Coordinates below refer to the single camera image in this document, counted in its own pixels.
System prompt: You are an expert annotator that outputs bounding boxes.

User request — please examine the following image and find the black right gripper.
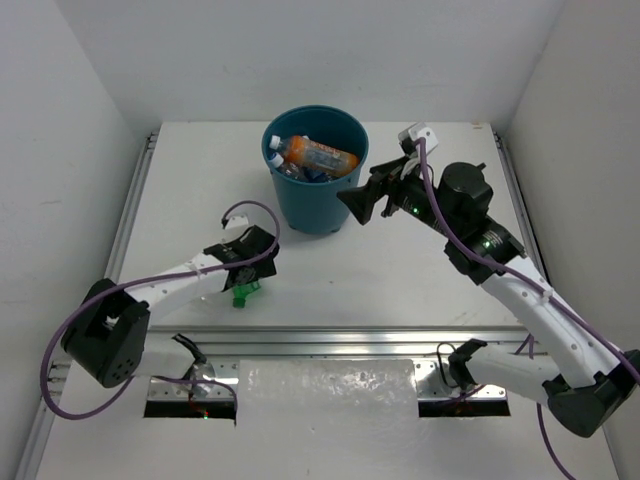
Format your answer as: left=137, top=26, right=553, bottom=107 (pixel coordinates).
left=338, top=153, right=458, bottom=238

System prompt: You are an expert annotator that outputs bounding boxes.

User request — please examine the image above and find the orange bottle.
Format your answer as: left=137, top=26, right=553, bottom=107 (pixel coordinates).
left=268, top=135, right=360, bottom=178

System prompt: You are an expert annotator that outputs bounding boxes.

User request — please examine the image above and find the clear bottle white cap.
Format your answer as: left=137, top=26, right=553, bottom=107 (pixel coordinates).
left=267, top=153, right=308, bottom=182

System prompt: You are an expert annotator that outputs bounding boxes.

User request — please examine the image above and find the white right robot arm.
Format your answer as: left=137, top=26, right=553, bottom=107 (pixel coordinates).
left=337, top=157, right=639, bottom=438

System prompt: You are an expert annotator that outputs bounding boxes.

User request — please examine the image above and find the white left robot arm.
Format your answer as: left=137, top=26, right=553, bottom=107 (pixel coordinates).
left=61, top=225, right=279, bottom=388

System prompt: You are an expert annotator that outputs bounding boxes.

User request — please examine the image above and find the teal plastic bin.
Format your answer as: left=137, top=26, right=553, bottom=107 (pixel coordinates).
left=261, top=105, right=369, bottom=235

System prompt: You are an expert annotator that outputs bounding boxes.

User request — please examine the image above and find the crushed green plastic bottle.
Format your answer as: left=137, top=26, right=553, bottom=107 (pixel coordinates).
left=232, top=281, right=261, bottom=309

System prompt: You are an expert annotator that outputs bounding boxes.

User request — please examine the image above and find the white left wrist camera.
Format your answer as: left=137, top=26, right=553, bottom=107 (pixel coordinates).
left=221, top=213, right=251, bottom=231

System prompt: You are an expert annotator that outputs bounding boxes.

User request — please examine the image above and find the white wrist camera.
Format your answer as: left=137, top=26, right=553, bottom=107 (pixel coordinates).
left=398, top=122, right=439, bottom=179
left=221, top=213, right=251, bottom=231

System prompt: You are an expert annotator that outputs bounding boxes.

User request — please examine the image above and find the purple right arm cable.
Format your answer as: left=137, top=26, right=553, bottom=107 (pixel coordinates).
left=414, top=138, right=640, bottom=480

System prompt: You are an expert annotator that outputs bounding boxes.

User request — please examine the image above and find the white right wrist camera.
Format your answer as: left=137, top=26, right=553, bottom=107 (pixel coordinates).
left=398, top=122, right=439, bottom=179

